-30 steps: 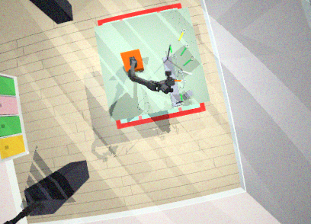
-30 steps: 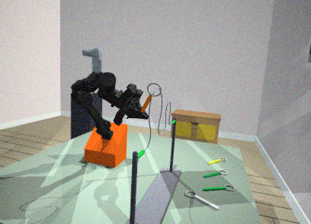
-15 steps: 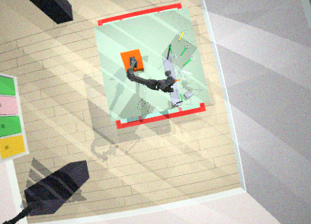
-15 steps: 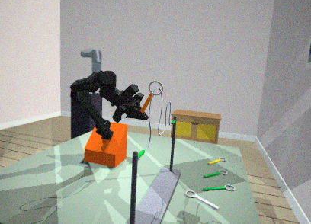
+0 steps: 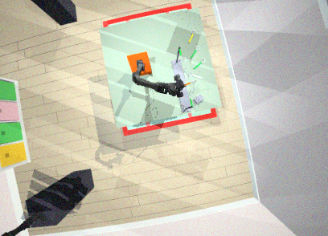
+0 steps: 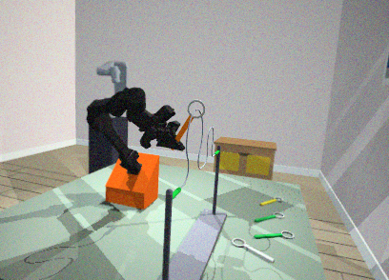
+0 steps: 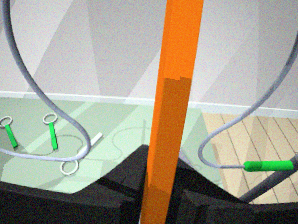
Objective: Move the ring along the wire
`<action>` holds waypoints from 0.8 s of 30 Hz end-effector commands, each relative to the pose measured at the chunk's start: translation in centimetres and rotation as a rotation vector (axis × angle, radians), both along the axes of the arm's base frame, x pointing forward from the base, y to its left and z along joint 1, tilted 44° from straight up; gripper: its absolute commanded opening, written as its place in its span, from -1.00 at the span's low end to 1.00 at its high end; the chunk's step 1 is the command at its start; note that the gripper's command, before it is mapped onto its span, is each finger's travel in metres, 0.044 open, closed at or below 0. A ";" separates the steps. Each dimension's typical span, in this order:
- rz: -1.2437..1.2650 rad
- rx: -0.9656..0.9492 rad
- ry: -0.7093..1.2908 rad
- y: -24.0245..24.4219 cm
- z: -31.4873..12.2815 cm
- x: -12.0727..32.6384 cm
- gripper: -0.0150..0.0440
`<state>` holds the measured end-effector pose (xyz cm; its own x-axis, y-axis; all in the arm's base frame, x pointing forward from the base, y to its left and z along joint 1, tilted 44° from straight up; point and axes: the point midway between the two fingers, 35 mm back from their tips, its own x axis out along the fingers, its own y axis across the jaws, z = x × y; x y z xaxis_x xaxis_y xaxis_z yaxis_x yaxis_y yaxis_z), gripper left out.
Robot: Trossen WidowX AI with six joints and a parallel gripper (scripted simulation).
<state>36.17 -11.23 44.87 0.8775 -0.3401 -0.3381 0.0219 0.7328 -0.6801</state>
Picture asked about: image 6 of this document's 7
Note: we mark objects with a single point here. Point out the orange handle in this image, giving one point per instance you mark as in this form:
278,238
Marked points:
185,126

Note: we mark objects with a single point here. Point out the white loop with flat handle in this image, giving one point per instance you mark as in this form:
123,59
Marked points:
253,250

